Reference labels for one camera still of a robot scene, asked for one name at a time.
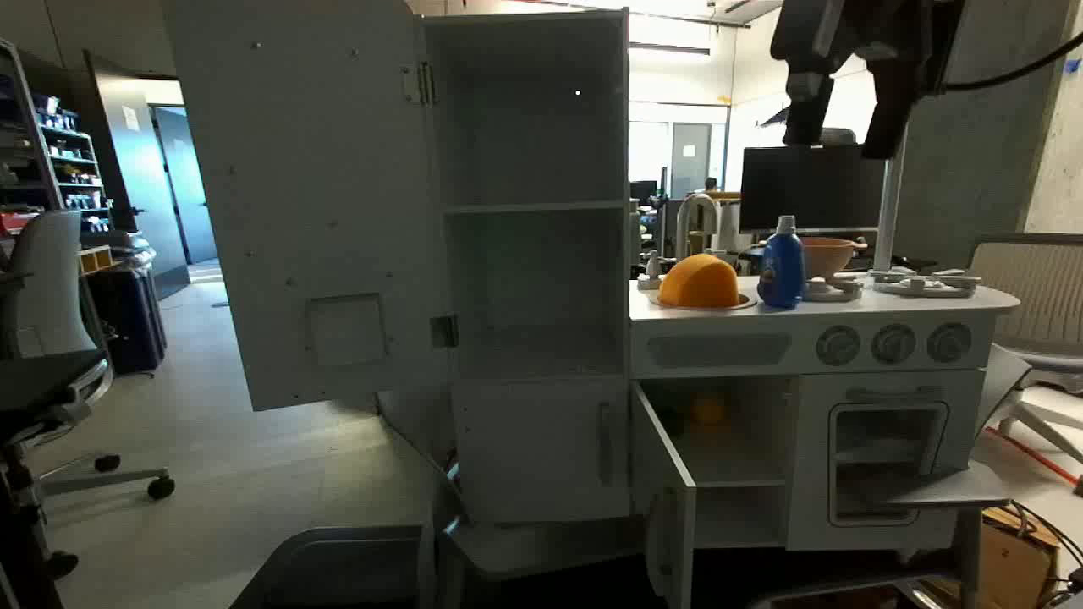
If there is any grey office chair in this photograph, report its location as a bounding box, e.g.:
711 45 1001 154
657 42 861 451
0 205 181 609

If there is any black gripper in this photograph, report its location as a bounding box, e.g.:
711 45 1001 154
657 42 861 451
768 0 967 163

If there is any grey toy faucet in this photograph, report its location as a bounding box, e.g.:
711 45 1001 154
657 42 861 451
669 194 729 265

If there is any mesh back chair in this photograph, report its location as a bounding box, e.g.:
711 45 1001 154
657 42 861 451
967 233 1083 378

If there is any grey metal pole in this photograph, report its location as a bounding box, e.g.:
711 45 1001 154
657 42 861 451
878 154 910 275

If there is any brown cardboard box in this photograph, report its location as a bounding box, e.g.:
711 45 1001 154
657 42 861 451
975 503 1065 609

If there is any small white cabinet door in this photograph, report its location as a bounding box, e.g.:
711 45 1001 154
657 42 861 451
627 383 703 609

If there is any white oven door with window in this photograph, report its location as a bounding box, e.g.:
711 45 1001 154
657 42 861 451
838 458 1013 511

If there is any white toy kitchen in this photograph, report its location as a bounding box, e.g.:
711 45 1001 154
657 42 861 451
419 6 1037 609

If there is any light grey rounded panel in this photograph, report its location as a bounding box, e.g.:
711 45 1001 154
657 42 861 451
230 521 439 609

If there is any white small fridge door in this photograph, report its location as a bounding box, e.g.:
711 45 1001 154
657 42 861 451
451 374 632 524

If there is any orange dome bowl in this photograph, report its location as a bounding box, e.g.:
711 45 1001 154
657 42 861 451
657 249 748 312

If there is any black suitcase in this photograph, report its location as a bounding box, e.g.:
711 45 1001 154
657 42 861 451
89 265 174 374

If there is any cluttered storage shelf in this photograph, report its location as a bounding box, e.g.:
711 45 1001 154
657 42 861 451
0 37 120 254

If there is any blue plastic bottle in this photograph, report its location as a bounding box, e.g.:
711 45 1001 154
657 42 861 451
756 214 808 315

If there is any round grey oven knob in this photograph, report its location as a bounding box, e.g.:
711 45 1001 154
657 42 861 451
811 322 863 370
924 318 975 365
869 322 916 370

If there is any black computer monitor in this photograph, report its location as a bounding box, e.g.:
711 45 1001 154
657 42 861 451
739 144 891 236

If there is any grey toy burner grate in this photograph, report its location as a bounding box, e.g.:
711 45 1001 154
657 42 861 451
874 265 985 302
802 275 868 304

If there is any wooden bowl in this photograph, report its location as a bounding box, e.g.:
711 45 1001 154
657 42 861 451
802 233 869 280

